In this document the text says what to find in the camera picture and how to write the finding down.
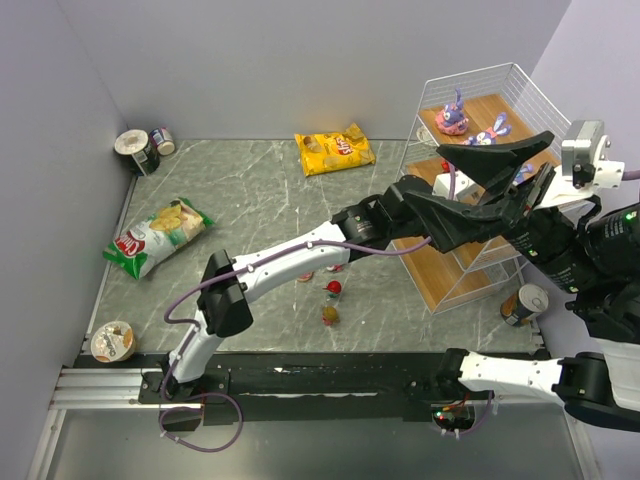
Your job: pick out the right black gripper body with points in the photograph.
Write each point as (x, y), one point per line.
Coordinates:
(524, 217)

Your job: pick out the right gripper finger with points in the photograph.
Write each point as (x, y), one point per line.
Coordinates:
(451, 224)
(494, 167)

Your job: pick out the purple bunny with cupcake toy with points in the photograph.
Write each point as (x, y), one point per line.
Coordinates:
(523, 173)

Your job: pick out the pink bear strawberry donut toy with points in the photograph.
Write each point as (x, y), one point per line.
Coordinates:
(305, 277)

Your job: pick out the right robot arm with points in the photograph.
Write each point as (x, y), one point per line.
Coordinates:
(575, 310)

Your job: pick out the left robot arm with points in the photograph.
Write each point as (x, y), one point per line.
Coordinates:
(229, 285)

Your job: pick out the Chobani yogurt cup behind shelf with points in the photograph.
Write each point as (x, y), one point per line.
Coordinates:
(423, 135)

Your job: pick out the tin can front right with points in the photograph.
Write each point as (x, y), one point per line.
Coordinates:
(524, 305)

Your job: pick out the yellow Lays chips bag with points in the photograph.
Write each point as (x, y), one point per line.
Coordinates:
(330, 152)

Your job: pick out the small blue white cup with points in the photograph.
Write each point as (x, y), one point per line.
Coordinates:
(163, 141)

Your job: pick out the green chips bag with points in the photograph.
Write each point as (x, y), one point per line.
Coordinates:
(148, 243)

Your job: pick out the Chobani yogurt cup front left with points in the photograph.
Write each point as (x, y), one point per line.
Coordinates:
(113, 342)

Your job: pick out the white wire wooden shelf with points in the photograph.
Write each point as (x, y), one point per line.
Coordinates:
(474, 270)

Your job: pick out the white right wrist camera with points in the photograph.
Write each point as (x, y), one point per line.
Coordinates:
(585, 168)

